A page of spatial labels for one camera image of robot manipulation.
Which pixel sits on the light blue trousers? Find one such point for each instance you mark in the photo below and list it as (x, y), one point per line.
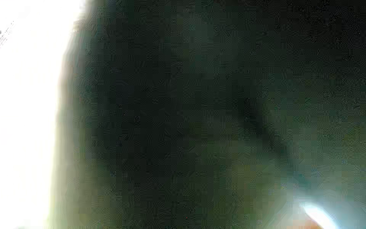
(212, 115)

